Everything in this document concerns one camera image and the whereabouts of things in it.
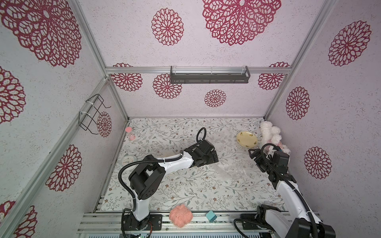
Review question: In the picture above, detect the cream dinner plate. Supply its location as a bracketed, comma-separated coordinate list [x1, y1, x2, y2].
[236, 131, 258, 149]

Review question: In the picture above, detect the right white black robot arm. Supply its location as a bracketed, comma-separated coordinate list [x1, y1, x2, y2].
[248, 143, 336, 238]

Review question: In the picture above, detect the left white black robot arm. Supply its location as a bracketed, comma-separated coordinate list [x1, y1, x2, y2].
[118, 140, 218, 222]

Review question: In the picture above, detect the white plush poodle pink shirt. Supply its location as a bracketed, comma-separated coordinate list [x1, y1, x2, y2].
[260, 121, 291, 155]

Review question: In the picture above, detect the teal small cube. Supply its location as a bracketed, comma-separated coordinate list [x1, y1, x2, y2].
[205, 210, 217, 223]

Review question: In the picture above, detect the pink fluffy ball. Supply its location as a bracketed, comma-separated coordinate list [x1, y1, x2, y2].
[169, 204, 193, 228]

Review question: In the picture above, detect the small pink cup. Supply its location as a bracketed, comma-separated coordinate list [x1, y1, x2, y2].
[129, 134, 136, 141]

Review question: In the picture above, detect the white round clock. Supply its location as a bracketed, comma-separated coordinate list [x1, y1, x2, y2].
[120, 155, 138, 167]

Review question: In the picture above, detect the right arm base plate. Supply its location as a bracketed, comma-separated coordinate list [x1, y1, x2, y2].
[240, 213, 266, 230]

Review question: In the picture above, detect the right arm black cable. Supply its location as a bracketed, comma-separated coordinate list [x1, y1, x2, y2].
[233, 143, 320, 238]

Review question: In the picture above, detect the black wall shelf rail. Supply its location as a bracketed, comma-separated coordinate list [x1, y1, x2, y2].
[169, 66, 251, 84]

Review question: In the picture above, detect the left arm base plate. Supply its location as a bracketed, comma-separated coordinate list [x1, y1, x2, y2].
[122, 214, 163, 231]

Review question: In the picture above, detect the black wire wall rack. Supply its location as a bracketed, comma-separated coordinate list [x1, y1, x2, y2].
[77, 93, 111, 135]

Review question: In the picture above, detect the aluminium front rail frame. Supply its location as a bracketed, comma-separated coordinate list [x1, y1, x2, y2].
[74, 211, 257, 238]

